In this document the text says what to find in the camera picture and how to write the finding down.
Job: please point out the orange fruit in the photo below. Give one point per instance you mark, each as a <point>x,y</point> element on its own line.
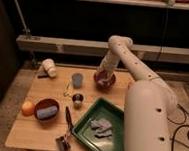
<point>28,108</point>

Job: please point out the dark small block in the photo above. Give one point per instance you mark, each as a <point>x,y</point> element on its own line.
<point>42,74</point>

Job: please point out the small metal cup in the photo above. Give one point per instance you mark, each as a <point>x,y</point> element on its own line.
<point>77,100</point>

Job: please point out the red-brown bowl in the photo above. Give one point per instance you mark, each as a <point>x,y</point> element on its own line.
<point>46,103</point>

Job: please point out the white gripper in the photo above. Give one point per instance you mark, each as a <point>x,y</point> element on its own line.
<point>104,74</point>

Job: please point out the blue sponge roll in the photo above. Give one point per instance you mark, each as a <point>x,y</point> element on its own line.
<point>46,112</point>

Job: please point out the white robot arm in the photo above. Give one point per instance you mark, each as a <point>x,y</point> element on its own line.
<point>148,101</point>

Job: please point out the green plastic tray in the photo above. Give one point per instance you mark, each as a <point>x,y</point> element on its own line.
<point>101,109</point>

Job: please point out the grey crumpled cloth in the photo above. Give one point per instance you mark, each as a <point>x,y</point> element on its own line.
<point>102,128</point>

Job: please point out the dark purple bowl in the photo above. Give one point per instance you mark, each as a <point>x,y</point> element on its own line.
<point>104,84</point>

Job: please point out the yellow banana peel toy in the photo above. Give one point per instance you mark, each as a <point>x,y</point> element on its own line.
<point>67,91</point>

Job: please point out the wooden table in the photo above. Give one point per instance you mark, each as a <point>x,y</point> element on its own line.
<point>29,133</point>

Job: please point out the metal shelf rail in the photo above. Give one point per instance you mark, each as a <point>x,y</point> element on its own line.
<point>99,48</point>

